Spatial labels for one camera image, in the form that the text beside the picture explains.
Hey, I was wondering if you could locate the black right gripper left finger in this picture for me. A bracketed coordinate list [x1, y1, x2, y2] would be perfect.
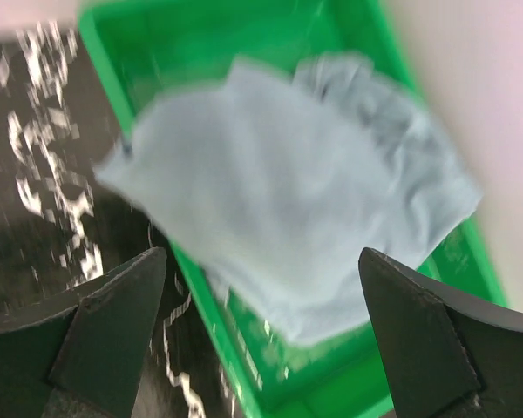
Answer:
[0, 247, 166, 417]

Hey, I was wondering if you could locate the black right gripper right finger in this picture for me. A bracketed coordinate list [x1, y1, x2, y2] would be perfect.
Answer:
[359, 248, 523, 417]

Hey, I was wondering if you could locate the light blue t shirt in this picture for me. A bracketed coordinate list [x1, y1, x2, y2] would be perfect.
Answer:
[95, 52, 482, 346]

